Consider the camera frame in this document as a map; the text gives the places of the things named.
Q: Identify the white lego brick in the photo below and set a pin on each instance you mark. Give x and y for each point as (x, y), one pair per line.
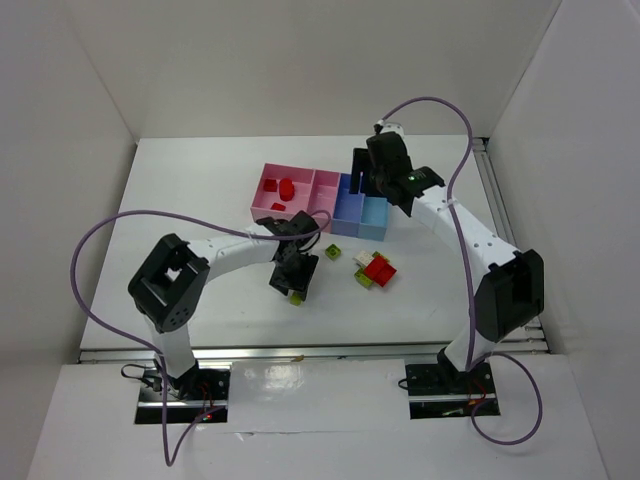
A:
(363, 258)

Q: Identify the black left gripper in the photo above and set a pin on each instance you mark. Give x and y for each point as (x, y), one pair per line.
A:
(291, 280)

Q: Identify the green lego brick with studs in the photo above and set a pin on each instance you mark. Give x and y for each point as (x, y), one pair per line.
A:
(333, 252)

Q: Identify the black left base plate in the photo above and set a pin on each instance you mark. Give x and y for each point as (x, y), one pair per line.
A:
(210, 393)

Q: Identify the dark blue container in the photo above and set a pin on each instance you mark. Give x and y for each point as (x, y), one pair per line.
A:
(348, 209)

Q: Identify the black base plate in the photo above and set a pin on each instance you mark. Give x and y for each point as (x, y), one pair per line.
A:
(210, 393)
(432, 395)

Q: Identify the small red lego brick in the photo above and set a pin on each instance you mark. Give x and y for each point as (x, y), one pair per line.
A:
(270, 185)

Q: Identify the large red lego brick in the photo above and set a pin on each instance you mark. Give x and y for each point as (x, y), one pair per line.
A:
(380, 271)

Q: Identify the small pink container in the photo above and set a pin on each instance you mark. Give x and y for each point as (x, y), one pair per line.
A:
(323, 196)

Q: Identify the aluminium front rail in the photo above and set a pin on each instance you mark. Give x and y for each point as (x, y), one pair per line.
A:
(273, 353)

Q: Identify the aluminium side rail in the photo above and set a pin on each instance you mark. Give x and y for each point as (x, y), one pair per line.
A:
(482, 196)

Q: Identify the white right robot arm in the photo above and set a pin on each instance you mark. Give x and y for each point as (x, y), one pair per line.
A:
(506, 285)

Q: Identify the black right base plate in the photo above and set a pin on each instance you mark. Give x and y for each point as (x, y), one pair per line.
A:
(432, 395)

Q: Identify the green lego plate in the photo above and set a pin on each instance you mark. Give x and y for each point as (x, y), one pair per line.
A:
(362, 279)

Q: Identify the light blue container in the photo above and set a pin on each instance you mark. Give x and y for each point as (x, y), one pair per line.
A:
(374, 219)

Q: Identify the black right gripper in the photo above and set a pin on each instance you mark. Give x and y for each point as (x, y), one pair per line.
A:
(366, 163)

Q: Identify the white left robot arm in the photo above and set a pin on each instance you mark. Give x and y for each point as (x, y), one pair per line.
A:
(167, 287)

